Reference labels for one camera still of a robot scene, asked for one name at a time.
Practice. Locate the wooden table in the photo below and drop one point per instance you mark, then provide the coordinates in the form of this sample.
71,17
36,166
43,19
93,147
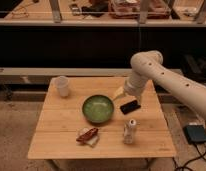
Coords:
61,119

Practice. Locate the white ceramic cup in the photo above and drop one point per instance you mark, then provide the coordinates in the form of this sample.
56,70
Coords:
61,84

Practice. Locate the black eraser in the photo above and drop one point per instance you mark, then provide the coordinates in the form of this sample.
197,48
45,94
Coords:
129,107

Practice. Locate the tray on shelf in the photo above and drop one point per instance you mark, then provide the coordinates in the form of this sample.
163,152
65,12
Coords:
157,9

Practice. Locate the white small bottle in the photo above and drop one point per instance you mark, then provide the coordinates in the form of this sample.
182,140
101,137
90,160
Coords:
129,131

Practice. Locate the black foot pedal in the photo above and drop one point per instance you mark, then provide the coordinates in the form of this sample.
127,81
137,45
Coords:
195,134

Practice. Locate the green bowl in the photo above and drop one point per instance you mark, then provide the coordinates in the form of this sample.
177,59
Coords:
98,109

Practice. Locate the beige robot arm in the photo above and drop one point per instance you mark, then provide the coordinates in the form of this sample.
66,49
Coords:
148,65

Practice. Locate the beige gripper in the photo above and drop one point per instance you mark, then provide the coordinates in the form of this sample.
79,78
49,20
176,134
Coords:
134,86

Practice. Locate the red stapler on sponge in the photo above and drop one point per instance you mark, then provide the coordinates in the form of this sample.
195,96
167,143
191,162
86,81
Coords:
88,136

